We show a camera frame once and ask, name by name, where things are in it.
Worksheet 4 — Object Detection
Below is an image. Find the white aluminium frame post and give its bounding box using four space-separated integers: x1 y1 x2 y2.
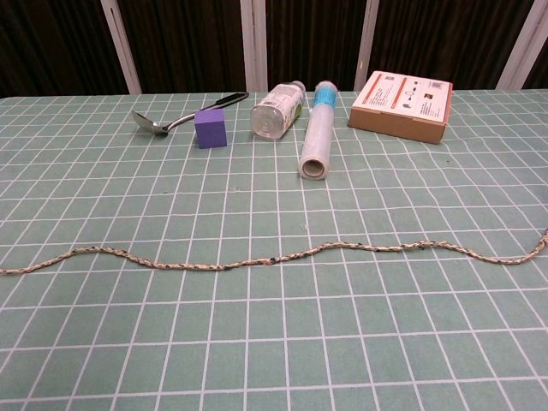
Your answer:
99 0 143 96
239 0 269 93
495 0 548 91
354 0 381 92

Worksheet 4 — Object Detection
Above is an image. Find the black pleated curtain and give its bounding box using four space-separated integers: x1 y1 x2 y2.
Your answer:
0 0 548 99

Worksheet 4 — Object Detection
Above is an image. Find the cardboard box white label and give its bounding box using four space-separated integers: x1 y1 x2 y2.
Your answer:
347 69 455 145

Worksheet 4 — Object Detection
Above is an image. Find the purple foam cube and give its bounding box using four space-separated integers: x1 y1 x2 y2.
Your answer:
194 108 229 150

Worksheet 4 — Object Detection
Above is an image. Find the green checked tablecloth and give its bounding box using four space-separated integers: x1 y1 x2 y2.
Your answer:
0 88 548 411

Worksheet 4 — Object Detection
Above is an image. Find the beige speckled braided rope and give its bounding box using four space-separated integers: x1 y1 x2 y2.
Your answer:
0 229 548 276

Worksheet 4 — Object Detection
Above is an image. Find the steel ladle black handle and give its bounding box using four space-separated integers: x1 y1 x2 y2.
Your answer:
130 92 250 140

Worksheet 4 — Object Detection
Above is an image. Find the plastic wrap roll blue label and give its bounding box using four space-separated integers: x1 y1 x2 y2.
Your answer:
298 80 339 182

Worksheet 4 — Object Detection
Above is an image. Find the clear plastic bottle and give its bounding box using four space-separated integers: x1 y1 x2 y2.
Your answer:
250 80 307 142

